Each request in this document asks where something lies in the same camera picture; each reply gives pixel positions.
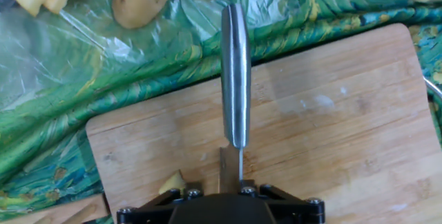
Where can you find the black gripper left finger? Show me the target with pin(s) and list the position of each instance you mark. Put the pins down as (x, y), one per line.
(148, 212)

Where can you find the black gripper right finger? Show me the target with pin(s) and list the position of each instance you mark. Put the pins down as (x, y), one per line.
(300, 212)

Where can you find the steel cleaver knife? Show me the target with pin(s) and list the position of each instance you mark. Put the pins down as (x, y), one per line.
(235, 79)

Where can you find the thin yellow potato slice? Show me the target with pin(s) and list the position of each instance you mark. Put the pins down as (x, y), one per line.
(174, 182)

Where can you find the wooden peg rack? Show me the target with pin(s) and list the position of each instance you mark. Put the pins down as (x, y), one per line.
(69, 212)

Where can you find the wooden cutting board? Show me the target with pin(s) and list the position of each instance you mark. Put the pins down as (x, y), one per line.
(328, 130)

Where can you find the painted landscape tablecloth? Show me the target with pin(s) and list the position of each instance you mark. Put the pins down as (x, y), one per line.
(52, 130)

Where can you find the clear plastic bag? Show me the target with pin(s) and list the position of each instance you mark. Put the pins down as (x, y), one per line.
(52, 44)

